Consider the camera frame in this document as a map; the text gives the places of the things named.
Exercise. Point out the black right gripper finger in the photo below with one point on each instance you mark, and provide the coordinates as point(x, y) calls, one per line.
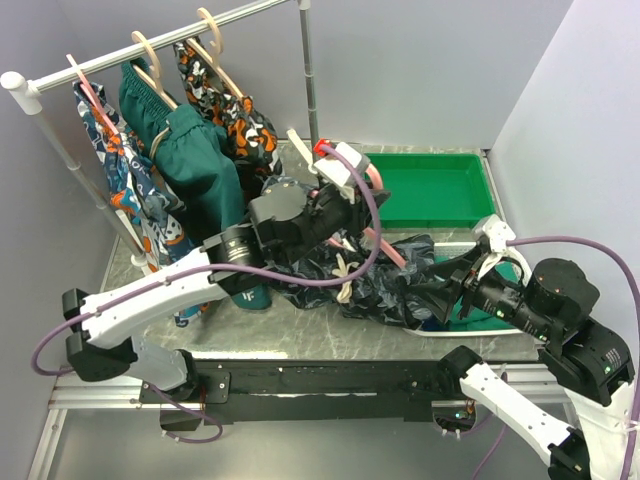
point(441, 296)
point(457, 266)

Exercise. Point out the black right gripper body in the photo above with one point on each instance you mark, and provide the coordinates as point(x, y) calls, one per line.
point(499, 296)

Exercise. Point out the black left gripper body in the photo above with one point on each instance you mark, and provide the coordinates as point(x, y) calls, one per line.
point(329, 214)

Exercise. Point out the dark grey patterned shorts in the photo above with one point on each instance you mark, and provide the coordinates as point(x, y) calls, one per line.
point(381, 294)

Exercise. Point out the pink plastic hanger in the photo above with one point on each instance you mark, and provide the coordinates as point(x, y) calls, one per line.
point(375, 233)

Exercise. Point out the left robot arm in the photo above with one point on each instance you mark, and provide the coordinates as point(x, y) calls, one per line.
point(107, 343)

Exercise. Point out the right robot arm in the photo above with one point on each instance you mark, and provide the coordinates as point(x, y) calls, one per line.
point(591, 362)

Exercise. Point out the orange camouflage shorts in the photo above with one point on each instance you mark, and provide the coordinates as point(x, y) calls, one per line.
point(250, 139)

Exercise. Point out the dark teal shorts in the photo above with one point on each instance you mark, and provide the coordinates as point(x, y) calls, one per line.
point(186, 149)

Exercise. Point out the blue orange patterned shorts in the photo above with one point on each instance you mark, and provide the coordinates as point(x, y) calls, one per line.
point(136, 186)

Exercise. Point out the pink hanger on rack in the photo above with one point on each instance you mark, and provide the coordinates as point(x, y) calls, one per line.
point(91, 94)

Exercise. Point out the white perforated laundry basket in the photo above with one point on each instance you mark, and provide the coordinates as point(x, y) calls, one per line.
point(425, 260)

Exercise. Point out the green jersey garment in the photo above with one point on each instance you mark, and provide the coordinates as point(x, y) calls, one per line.
point(477, 321)

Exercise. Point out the green plastic tray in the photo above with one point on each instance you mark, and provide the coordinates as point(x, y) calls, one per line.
point(431, 190)

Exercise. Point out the white clothes rack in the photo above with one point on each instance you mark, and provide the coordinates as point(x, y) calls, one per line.
point(27, 95)

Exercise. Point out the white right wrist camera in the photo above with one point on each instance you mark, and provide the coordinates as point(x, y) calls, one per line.
point(497, 232)

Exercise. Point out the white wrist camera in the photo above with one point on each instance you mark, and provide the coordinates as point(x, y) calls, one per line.
point(497, 232)
point(331, 169)

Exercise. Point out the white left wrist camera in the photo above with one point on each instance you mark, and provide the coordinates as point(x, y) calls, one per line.
point(331, 169)

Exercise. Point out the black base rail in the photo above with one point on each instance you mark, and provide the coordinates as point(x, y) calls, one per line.
point(245, 390)

